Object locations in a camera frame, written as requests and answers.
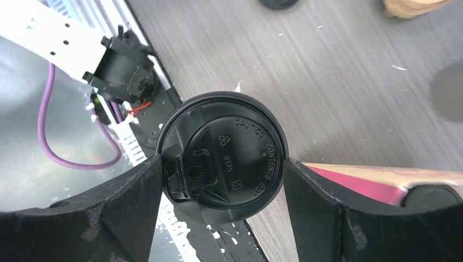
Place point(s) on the grey straw holder cup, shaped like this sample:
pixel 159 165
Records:
pixel 446 92

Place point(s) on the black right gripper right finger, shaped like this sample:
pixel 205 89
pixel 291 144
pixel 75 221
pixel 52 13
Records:
pixel 333 223

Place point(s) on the black plastic cup lid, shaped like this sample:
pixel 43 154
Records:
pixel 222 157

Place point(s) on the pink paper gift bag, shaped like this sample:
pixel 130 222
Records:
pixel 385 184

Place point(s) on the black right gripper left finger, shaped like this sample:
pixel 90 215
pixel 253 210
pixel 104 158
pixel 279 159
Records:
pixel 83 224

